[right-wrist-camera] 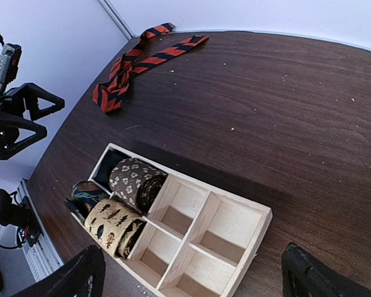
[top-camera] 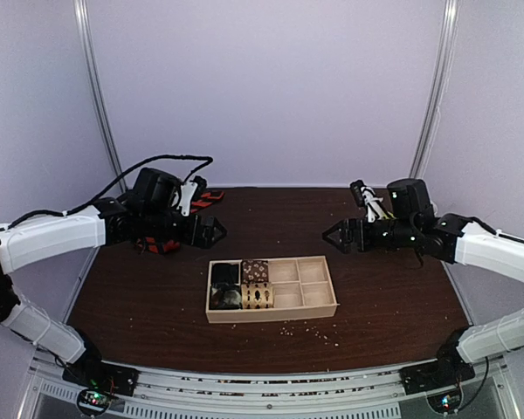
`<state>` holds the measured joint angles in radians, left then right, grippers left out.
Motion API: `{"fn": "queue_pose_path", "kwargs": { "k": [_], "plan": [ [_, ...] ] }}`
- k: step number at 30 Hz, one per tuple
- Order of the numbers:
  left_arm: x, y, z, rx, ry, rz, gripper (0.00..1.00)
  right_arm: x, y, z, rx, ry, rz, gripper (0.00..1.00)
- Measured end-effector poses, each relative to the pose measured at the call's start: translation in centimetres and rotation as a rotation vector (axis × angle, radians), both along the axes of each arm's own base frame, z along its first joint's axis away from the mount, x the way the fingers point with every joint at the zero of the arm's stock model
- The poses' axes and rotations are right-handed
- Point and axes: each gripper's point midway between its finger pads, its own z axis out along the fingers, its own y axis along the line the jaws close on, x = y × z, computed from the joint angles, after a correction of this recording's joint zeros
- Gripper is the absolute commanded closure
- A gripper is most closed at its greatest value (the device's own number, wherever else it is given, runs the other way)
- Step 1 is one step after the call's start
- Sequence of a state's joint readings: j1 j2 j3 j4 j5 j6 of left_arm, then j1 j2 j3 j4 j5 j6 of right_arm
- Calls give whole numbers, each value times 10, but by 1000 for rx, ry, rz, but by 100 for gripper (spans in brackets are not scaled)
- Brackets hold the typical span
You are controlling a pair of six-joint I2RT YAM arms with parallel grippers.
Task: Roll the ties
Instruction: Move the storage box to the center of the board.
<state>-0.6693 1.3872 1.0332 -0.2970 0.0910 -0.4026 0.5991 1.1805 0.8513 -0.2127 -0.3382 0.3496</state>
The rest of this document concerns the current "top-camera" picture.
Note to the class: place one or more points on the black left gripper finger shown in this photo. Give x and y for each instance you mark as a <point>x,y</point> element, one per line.
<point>217,234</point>
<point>215,226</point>

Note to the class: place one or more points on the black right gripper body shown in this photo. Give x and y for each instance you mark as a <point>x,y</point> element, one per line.
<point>366,243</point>

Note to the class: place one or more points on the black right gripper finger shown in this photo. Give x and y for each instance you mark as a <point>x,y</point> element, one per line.
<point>334,240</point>
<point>335,231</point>

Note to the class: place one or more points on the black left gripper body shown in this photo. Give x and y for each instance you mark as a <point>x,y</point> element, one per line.
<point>189,236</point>

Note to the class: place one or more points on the red navy striped tie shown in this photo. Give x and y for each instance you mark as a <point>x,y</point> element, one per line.
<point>157,246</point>

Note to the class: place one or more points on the wooden compartment box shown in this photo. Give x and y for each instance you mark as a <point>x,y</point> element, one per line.
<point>303,289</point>

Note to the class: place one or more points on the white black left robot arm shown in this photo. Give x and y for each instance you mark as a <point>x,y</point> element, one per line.
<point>157,210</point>

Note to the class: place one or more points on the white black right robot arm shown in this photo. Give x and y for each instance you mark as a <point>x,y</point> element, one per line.
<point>411,222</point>

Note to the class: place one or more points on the black rolled tie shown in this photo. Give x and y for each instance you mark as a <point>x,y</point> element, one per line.
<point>225,273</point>

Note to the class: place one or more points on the brown floral rolled tie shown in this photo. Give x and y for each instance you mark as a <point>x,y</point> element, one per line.
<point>254,271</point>

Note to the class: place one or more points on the dark patterned rolled tie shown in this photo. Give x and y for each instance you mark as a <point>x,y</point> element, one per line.
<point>225,297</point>

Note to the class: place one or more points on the beige patterned rolled tie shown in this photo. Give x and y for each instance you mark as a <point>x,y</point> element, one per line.
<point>257,296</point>

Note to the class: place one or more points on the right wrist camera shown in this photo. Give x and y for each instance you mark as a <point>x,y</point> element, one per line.
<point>366,198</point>

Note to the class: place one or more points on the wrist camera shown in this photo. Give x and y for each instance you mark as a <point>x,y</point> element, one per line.
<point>187,193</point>
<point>366,198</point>

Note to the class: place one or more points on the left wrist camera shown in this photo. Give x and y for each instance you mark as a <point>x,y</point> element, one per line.
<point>187,193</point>

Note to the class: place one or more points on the aluminium front rail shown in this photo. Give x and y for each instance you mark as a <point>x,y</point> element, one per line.
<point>376,392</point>

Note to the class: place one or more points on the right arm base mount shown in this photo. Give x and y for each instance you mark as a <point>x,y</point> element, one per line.
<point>448,370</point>

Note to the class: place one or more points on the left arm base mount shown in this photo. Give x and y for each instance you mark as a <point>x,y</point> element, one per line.
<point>102,382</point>

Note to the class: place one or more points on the right aluminium frame post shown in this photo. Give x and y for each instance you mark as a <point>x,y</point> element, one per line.
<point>439,83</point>

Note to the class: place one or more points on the aluminium frame post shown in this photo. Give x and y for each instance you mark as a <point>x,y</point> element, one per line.
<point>99,104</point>
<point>439,83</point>

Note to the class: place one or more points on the left aluminium frame post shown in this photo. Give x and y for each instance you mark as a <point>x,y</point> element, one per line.
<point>99,104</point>

